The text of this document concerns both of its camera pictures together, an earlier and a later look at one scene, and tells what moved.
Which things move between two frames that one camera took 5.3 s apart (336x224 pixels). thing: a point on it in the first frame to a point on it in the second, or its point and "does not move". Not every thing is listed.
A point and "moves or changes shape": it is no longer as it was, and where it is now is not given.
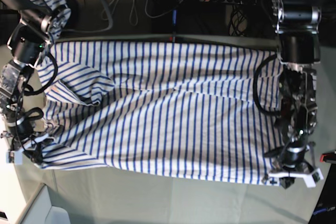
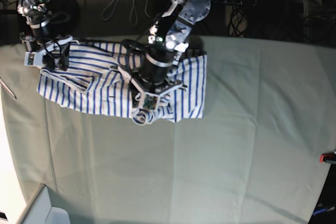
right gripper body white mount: [310, 176] to [149, 100]
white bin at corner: [39, 210] does not move
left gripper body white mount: [16, 156] to [34, 56]
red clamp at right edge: [329, 157] does not move
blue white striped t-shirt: [201, 110] moves or changes shape
